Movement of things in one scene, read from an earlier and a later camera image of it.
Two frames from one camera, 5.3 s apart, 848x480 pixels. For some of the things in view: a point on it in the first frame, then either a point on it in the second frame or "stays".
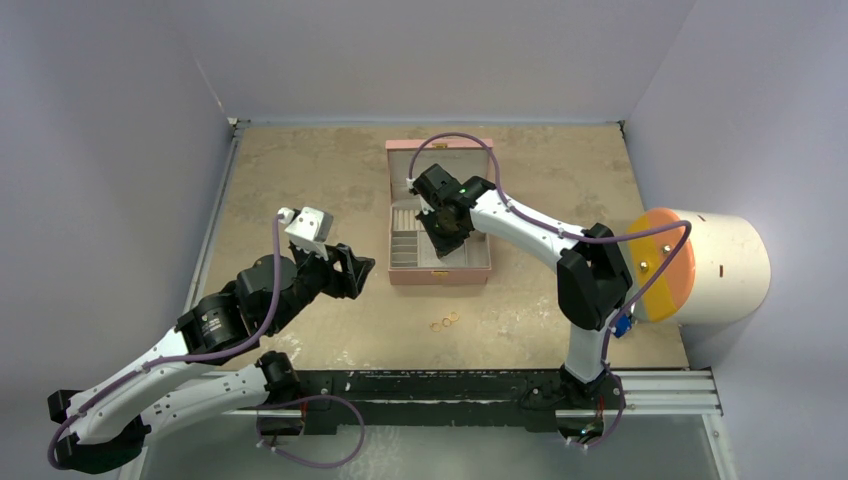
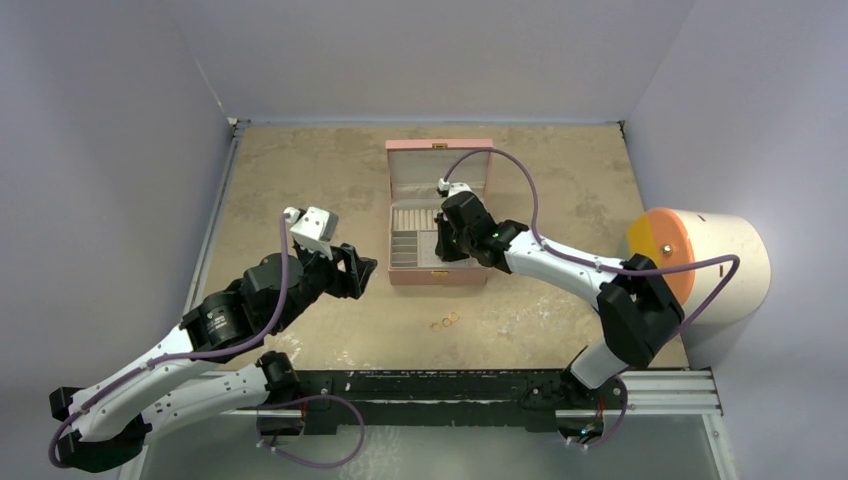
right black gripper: (433, 221) -> (448, 235)
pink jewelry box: (412, 259) stays
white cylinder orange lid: (723, 275) stays
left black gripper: (348, 280) stays
